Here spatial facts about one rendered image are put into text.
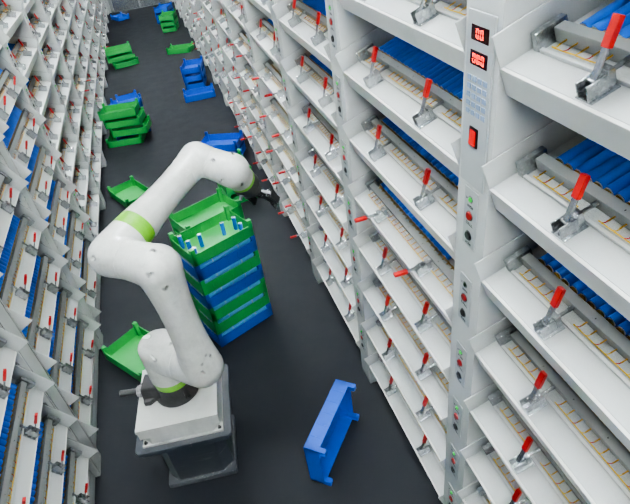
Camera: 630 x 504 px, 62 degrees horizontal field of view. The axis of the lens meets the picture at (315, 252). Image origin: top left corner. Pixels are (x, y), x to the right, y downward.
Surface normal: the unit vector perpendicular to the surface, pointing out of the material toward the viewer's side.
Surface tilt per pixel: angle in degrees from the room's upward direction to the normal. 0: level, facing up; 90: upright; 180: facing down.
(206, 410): 1
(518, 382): 20
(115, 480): 0
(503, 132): 90
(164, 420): 1
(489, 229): 90
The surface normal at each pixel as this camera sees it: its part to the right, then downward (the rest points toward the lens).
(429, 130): -0.44, -0.65
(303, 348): -0.12, -0.79
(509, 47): 0.30, 0.55
